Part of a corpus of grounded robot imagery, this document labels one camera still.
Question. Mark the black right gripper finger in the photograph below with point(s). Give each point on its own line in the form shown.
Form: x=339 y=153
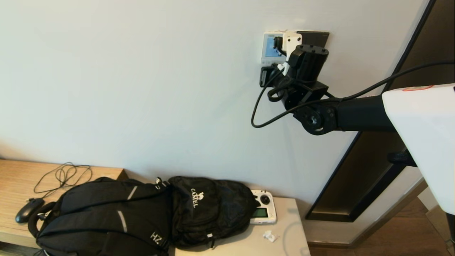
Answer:
x=263 y=77
x=268 y=77

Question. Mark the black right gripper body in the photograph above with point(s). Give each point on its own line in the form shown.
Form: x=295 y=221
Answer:
x=307 y=64

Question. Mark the white wall thermostat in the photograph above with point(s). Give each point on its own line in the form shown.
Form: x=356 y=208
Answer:
x=268 y=49

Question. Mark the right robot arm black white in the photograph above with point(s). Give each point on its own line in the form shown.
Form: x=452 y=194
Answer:
x=359 y=113

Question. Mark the light brown wooden board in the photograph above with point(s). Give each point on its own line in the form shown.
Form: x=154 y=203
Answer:
x=435 y=229

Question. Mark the white remote controller with screen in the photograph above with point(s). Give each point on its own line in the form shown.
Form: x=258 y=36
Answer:
x=266 y=213

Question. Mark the black Camel logo backpack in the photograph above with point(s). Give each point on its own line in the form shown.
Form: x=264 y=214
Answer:
x=209 y=213

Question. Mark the beige drawer cabinet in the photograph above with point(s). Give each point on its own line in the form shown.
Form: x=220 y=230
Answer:
x=288 y=227

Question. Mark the crumpled white paper scrap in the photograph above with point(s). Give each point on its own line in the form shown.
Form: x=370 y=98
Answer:
x=269 y=236

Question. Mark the large black backpack grey stripes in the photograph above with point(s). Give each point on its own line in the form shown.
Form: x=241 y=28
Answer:
x=99 y=217

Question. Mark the light wooden desk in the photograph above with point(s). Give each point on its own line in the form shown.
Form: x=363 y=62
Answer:
x=17 y=181

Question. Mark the black computer mouse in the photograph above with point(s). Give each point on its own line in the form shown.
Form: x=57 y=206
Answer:
x=26 y=212

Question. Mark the black wall switch panel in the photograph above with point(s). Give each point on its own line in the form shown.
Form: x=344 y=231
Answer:
x=316 y=37

